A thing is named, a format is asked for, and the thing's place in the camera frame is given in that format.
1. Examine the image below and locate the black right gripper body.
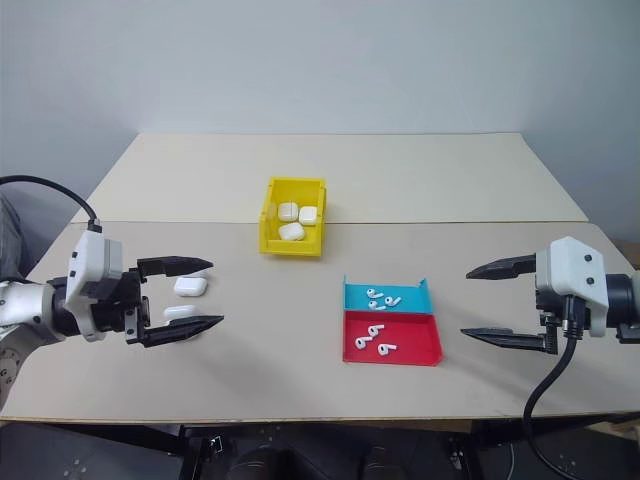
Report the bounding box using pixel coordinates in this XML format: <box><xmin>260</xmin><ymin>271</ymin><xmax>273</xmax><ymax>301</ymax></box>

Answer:
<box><xmin>534</xmin><ymin>287</ymin><xmax>572</xmax><ymax>351</ymax></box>

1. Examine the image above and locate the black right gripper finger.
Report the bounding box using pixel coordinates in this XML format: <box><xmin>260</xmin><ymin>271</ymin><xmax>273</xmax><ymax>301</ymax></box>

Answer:
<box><xmin>465</xmin><ymin>254</ymin><xmax>539</xmax><ymax>281</ymax></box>
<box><xmin>459</xmin><ymin>326</ymin><xmax>557</xmax><ymax>355</ymax></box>

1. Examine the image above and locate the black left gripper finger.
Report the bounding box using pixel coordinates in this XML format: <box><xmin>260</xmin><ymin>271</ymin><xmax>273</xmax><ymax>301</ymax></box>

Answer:
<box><xmin>139</xmin><ymin>314</ymin><xmax>226</xmax><ymax>350</ymax></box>
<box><xmin>136</xmin><ymin>255</ymin><xmax>216</xmax><ymax>279</ymax></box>

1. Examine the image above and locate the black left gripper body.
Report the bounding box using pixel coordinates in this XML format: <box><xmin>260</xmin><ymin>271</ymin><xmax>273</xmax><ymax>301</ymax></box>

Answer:
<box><xmin>82</xmin><ymin>267</ymin><xmax>152</xmax><ymax>349</ymax></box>

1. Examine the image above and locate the yellow plastic bin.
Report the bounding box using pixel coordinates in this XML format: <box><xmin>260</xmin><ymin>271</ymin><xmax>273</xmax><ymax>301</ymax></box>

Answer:
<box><xmin>257</xmin><ymin>175</ymin><xmax>329</xmax><ymax>259</ymax></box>

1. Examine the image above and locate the red plastic tray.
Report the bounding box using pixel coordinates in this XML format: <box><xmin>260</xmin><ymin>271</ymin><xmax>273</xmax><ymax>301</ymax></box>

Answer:
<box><xmin>341</xmin><ymin>310</ymin><xmax>446</xmax><ymax>368</ymax></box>

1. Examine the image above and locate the blue plastic tray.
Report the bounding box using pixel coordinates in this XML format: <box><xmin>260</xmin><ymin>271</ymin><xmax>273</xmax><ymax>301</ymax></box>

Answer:
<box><xmin>341</xmin><ymin>277</ymin><xmax>435</xmax><ymax>317</ymax></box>

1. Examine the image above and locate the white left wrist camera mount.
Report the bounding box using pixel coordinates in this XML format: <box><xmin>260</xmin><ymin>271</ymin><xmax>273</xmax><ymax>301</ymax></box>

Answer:
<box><xmin>65</xmin><ymin>229</ymin><xmax>124</xmax><ymax>343</ymax></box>

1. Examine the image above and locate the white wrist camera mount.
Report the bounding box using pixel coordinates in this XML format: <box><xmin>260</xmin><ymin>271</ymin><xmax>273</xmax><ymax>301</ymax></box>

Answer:
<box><xmin>65</xmin><ymin>229</ymin><xmax>124</xmax><ymax>343</ymax></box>
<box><xmin>534</xmin><ymin>236</ymin><xmax>610</xmax><ymax>337</ymax></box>

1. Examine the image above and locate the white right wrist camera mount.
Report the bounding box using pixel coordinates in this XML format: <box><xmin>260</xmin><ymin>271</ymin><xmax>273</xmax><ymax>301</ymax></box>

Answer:
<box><xmin>534</xmin><ymin>236</ymin><xmax>610</xmax><ymax>337</ymax></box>

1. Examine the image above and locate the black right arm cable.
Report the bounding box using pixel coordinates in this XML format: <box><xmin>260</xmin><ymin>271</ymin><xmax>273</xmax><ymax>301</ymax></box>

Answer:
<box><xmin>521</xmin><ymin>294</ymin><xmax>584</xmax><ymax>480</ymax></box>

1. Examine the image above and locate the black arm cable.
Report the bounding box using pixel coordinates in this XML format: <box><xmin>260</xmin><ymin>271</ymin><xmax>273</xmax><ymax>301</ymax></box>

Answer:
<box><xmin>521</xmin><ymin>294</ymin><xmax>584</xmax><ymax>480</ymax></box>
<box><xmin>0</xmin><ymin>174</ymin><xmax>105</xmax><ymax>235</ymax></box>

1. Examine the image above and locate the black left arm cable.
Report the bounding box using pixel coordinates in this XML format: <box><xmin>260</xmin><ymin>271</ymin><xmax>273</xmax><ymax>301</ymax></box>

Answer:
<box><xmin>0</xmin><ymin>174</ymin><xmax>105</xmax><ymax>235</ymax></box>

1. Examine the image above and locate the black table frame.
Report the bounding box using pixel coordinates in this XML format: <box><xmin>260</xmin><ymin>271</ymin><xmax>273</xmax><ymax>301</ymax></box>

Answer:
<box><xmin>42</xmin><ymin>415</ymin><xmax>609</xmax><ymax>480</ymax></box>

